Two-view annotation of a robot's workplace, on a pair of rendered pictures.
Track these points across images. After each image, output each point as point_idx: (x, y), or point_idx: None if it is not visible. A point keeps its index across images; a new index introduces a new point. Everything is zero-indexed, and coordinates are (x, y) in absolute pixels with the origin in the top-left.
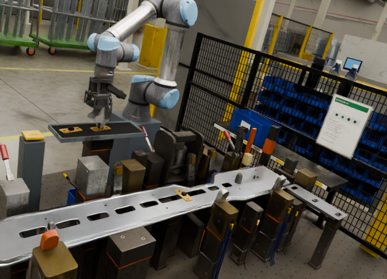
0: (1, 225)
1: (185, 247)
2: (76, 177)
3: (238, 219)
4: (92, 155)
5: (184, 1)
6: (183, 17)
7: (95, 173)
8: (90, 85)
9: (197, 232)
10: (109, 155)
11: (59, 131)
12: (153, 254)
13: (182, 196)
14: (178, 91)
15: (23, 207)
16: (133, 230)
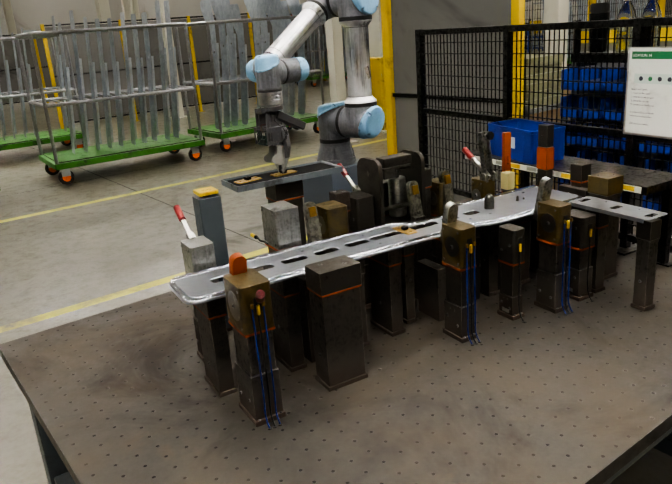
0: (191, 277)
1: (430, 308)
2: (264, 231)
3: None
4: None
5: None
6: (358, 4)
7: (282, 216)
8: (258, 119)
9: (438, 279)
10: (302, 205)
11: (234, 183)
12: (384, 317)
13: (402, 231)
14: (381, 108)
15: (210, 263)
16: (332, 258)
